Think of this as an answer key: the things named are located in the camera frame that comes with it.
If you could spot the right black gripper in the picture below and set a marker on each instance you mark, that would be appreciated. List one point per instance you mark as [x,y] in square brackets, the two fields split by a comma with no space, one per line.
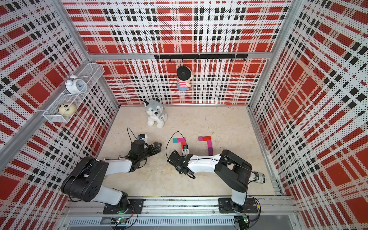
[178,169]

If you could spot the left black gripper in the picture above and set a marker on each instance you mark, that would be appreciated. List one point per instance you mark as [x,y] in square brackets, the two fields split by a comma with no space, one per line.
[158,149]

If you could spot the magenta long block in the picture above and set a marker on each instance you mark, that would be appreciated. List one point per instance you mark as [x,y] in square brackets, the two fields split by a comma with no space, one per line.
[181,140]

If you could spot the purple block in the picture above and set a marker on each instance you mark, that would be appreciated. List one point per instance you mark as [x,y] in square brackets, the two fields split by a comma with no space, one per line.
[210,151]

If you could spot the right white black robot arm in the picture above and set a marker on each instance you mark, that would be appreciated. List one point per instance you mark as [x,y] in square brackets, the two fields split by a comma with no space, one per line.
[229,167]

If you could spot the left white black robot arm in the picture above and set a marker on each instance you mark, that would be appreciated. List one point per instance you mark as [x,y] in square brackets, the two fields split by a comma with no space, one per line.
[85,182]

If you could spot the husky plush toy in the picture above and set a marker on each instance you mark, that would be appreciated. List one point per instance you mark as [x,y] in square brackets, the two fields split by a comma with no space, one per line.
[156,113]

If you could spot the left green circuit board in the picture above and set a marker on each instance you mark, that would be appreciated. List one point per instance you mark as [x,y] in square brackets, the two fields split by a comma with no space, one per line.
[118,221]

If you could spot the striped flag pattern object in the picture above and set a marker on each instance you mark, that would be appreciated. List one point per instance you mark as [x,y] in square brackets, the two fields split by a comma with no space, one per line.
[257,177]

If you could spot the cream panda ball toy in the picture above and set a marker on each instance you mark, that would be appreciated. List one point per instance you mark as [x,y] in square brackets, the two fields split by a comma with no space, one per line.
[67,109]

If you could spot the hanging doll with black hat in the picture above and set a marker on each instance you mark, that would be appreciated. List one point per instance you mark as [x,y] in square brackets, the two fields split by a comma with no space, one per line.
[184,76]

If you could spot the white alarm clock on shelf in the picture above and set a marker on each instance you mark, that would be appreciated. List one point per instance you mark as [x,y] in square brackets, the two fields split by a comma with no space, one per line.
[75,85]

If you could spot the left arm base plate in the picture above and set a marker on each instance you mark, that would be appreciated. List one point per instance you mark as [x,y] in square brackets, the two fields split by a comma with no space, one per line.
[126,206]

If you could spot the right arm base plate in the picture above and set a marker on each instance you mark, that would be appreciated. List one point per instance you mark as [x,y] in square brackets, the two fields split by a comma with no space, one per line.
[226,206]

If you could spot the white wire wall shelf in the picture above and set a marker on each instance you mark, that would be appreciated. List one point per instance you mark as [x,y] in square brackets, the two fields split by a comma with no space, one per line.
[90,73]

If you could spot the aluminium front rail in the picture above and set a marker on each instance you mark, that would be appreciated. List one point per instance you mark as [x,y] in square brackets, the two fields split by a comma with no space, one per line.
[183,212]

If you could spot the black hook rail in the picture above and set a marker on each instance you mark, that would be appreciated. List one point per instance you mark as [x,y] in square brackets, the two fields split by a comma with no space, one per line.
[171,57]

